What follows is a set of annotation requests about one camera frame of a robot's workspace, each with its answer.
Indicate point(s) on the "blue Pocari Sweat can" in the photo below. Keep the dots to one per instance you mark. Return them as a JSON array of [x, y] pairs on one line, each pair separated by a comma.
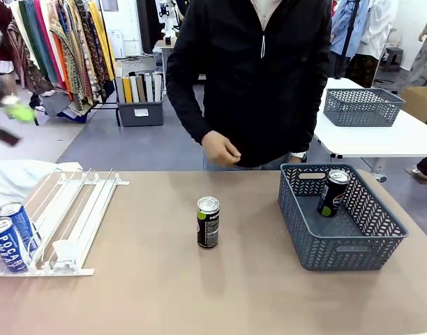
[[23, 220], [6, 247]]

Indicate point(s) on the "black Pepsi can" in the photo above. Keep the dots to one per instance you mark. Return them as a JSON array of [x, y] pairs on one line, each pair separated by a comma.
[[208, 227], [333, 195]]

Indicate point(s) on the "grey plastic woven basket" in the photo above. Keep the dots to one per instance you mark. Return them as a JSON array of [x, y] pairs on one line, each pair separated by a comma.
[[339, 258], [360, 115]]

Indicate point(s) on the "person's right forearm black sleeve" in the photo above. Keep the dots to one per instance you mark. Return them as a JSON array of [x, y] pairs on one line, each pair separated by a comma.
[[196, 122]]

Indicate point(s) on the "person's left forearm black sleeve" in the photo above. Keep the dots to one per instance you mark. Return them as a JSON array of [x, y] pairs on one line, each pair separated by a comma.
[[306, 136]]

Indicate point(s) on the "white plastic dispenser pusher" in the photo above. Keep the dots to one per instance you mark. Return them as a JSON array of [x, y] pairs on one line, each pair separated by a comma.
[[65, 253]]

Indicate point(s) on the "person's right hand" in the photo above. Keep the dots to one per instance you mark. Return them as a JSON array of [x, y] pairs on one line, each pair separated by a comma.
[[220, 148]]

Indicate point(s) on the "person's left hand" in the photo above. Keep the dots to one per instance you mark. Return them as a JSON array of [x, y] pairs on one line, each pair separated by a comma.
[[298, 160]]

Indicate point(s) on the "grey fabric pile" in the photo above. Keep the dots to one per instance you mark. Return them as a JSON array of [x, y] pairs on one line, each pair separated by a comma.
[[56, 103]]

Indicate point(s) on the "white crumpled cloth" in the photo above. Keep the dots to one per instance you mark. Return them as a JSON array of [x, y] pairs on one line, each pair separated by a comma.
[[11, 181]]

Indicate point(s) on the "brown patterned hanging fabric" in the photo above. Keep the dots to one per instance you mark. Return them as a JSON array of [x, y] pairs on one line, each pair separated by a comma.
[[28, 70]]

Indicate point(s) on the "white skirt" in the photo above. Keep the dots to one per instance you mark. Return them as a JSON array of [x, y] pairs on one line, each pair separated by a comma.
[[6, 67]]

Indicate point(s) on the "orange hanging fabric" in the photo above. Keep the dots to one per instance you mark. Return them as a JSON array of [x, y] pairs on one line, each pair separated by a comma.
[[61, 66]]

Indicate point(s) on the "grey-blue hanging fabric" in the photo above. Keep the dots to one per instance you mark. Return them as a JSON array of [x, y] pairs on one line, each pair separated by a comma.
[[42, 45]]

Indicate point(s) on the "pink hanging fabric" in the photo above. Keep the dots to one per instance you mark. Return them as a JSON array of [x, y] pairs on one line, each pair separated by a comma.
[[51, 49]]

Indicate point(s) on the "green hanging fabric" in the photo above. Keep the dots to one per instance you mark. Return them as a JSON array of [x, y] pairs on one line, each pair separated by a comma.
[[32, 38]]

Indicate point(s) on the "beige patterned hanging fabric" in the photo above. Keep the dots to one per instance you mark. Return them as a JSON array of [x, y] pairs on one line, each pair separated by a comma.
[[74, 59]]

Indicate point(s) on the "cream hanging fabric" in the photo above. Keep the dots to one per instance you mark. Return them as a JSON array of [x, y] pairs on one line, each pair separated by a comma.
[[20, 24]]

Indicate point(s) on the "maroon garment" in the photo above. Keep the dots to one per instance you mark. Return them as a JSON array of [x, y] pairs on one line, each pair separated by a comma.
[[6, 21]]

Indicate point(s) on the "dark floral hanging fabric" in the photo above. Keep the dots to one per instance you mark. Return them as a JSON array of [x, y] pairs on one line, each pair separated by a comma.
[[93, 52]]

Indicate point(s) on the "grey sample board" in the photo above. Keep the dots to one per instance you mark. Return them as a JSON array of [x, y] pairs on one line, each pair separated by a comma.
[[120, 90]]

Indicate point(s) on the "yellow sample board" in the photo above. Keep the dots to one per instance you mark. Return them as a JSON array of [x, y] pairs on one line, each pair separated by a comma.
[[127, 90]]

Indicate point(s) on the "yellow hanging fabric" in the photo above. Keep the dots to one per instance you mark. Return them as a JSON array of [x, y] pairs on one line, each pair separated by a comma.
[[102, 38]]

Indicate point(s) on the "white sample board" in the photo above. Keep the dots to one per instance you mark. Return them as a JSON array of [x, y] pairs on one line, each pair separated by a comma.
[[149, 87], [157, 87], [134, 89]]

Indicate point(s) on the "grey storage bin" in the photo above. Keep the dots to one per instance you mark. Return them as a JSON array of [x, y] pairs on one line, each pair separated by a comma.
[[140, 115]]

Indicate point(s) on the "white air purifier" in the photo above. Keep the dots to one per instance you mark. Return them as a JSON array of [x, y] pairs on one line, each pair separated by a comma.
[[116, 43]]

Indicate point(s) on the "brown sample board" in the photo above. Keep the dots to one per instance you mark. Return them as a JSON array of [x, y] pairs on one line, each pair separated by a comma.
[[141, 89]]

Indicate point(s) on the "grey background workbench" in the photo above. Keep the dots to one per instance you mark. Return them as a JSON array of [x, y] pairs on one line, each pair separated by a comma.
[[163, 59]]

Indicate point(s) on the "black tall panel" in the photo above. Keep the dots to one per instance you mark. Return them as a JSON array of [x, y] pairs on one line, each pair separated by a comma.
[[146, 24]]

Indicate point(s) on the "small black box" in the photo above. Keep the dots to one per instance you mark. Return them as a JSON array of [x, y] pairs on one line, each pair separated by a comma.
[[168, 41]]

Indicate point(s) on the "person in black jacket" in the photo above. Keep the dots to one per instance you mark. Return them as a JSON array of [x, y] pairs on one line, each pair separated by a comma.
[[255, 87]]

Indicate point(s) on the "grey trousers on mannequin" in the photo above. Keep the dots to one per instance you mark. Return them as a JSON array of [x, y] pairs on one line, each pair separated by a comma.
[[340, 66]]

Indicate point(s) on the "white side table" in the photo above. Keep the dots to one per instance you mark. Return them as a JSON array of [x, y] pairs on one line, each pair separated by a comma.
[[356, 139]]

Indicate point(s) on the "blue shirt on mannequin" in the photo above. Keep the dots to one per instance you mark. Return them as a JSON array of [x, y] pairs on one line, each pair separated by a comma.
[[344, 31]]

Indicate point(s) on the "black stand pole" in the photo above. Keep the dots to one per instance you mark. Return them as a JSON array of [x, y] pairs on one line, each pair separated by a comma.
[[349, 31]]

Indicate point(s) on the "dark patterned skirt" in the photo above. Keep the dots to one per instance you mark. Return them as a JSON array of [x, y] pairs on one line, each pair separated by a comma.
[[363, 71]]

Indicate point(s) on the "white shirt on mannequin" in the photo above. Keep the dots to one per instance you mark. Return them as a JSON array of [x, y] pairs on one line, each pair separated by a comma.
[[379, 28]]

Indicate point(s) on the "grey plastic stool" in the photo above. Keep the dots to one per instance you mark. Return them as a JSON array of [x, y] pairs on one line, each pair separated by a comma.
[[393, 57]]

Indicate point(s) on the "brown cardboard box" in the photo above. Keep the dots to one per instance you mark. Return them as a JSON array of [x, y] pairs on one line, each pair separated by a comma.
[[421, 101]]

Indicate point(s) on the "mannequin in grey dress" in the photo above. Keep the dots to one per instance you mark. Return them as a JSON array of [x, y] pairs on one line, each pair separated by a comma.
[[426, 59]]

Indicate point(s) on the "black clothes rack frame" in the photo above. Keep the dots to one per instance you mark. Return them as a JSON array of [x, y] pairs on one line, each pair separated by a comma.
[[109, 109]]

